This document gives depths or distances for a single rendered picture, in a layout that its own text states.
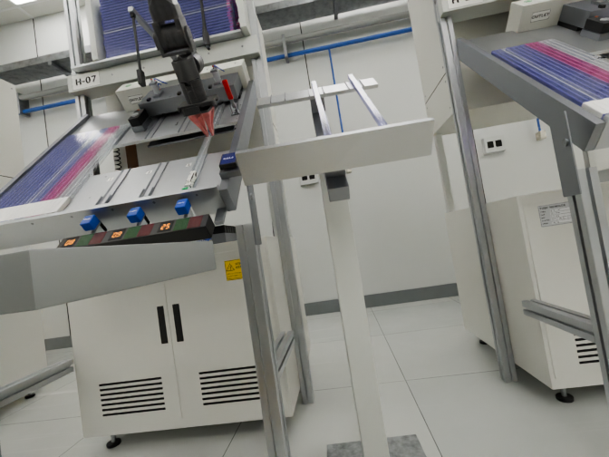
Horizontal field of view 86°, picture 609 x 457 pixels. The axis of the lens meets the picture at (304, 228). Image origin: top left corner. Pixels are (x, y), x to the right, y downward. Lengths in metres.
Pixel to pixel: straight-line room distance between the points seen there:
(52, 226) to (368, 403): 0.85
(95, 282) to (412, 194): 2.57
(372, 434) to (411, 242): 1.98
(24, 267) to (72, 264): 0.03
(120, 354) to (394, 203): 2.12
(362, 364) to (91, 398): 0.91
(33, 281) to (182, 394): 0.98
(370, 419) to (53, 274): 0.75
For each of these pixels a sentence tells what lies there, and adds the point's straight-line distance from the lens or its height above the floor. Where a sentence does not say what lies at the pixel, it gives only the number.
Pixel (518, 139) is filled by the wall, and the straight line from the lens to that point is 3.09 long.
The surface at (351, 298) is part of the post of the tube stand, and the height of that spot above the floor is 0.43.
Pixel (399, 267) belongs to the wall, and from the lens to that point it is 2.70.
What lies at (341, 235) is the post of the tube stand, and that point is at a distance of 0.79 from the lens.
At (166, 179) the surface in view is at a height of 0.79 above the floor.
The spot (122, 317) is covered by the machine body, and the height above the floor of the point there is 0.43.
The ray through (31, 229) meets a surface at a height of 0.71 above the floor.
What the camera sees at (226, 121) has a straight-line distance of 1.10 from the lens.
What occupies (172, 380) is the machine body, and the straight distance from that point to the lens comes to 1.21.
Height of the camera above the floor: 0.58
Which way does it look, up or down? 3 degrees up
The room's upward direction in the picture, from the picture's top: 9 degrees counter-clockwise
